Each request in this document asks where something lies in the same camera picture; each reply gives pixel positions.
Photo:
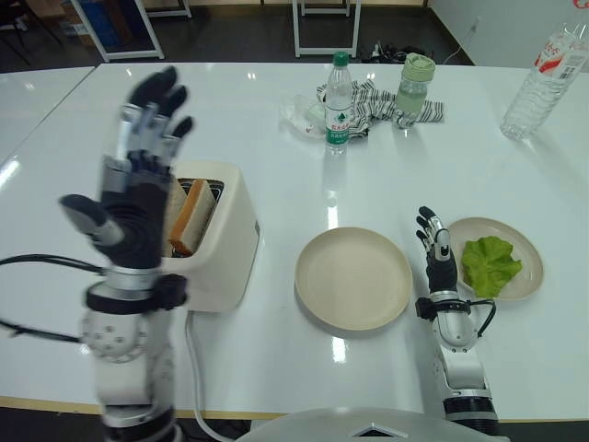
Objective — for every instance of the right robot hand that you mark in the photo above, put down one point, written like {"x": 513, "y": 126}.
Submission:
{"x": 442, "y": 271}

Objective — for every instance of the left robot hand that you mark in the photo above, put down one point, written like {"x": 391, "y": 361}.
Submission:
{"x": 133, "y": 221}

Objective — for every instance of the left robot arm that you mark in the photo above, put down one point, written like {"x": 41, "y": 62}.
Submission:
{"x": 133, "y": 364}

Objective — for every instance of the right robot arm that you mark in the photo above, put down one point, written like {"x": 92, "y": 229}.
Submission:
{"x": 462, "y": 368}

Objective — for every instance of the bread slice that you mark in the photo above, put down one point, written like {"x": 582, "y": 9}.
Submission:
{"x": 193, "y": 221}
{"x": 177, "y": 202}

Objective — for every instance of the green lettuce leaf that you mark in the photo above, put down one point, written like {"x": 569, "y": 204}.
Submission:
{"x": 490, "y": 264}

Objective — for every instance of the cream plate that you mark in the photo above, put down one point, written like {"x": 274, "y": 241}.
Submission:
{"x": 529, "y": 271}
{"x": 353, "y": 278}

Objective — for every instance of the cream toaster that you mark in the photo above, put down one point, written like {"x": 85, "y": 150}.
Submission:
{"x": 225, "y": 262}

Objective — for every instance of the striped cloth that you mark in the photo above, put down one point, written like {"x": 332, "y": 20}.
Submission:
{"x": 373, "y": 108}

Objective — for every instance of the pale green tumbler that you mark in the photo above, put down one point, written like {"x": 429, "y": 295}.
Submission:
{"x": 414, "y": 89}

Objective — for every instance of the green-capped water bottle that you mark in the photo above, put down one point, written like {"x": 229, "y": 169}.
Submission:
{"x": 338, "y": 115}

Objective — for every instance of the clear plastic wrapper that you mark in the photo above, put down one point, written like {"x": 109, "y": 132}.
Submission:
{"x": 301, "y": 115}

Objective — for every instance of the clear red-labelled water bottle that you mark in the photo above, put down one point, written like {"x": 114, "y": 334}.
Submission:
{"x": 536, "y": 87}

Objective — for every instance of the white metal table frame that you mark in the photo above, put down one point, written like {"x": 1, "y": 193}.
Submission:
{"x": 326, "y": 48}
{"x": 138, "y": 53}

